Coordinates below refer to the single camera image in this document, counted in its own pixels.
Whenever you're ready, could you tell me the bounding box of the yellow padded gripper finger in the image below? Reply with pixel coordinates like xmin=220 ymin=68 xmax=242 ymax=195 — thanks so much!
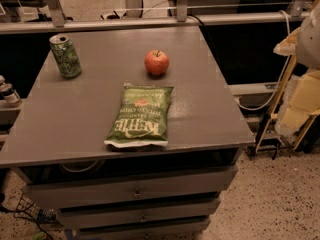
xmin=275 ymin=71 xmax=320 ymax=136

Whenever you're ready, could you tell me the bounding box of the green jalapeno chip bag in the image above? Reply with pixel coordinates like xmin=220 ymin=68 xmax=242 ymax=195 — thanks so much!
xmin=104 ymin=83 xmax=173 ymax=149

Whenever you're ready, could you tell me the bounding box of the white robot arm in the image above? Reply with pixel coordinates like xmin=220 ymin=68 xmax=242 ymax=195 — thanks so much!
xmin=274 ymin=4 xmax=320 ymax=136

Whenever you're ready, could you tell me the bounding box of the green soda can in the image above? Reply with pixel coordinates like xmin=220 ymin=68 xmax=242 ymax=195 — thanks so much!
xmin=49 ymin=34 xmax=82 ymax=79

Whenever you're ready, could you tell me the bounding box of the red apple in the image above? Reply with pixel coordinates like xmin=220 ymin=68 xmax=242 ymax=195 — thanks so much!
xmin=144 ymin=50 xmax=169 ymax=76

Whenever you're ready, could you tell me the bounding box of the bottom drawer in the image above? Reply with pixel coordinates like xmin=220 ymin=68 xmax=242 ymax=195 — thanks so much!
xmin=78 ymin=217 xmax=210 ymax=240

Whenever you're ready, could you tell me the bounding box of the drawer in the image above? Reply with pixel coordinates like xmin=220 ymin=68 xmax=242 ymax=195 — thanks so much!
xmin=78 ymin=217 xmax=210 ymax=240
xmin=23 ymin=166 xmax=237 ymax=209
xmin=58 ymin=198 xmax=220 ymax=229

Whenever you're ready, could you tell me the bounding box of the grey drawer cabinet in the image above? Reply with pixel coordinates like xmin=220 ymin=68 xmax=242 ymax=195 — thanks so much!
xmin=1 ymin=27 xmax=253 ymax=240

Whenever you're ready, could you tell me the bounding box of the middle drawer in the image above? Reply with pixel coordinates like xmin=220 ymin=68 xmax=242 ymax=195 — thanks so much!
xmin=58 ymin=198 xmax=220 ymax=229

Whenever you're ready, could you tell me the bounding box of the top drawer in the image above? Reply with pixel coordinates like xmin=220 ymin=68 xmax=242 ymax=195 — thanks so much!
xmin=23 ymin=166 xmax=237 ymax=209

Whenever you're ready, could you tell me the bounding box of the small brown bottle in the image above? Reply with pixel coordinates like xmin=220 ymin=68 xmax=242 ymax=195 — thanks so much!
xmin=0 ymin=75 xmax=22 ymax=107

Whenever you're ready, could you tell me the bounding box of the white cable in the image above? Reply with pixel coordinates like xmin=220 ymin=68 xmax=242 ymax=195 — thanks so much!
xmin=235 ymin=9 xmax=292 ymax=112

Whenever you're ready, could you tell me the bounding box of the yellow metal cart frame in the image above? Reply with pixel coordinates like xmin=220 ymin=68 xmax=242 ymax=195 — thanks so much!
xmin=247 ymin=56 xmax=320 ymax=157

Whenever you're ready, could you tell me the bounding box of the metal railing frame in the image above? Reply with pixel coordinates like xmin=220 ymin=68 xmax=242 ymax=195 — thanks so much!
xmin=1 ymin=0 xmax=319 ymax=33

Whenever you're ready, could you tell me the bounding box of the black wire basket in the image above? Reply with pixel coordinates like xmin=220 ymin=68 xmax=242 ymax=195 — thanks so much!
xmin=14 ymin=194 xmax=56 ymax=224

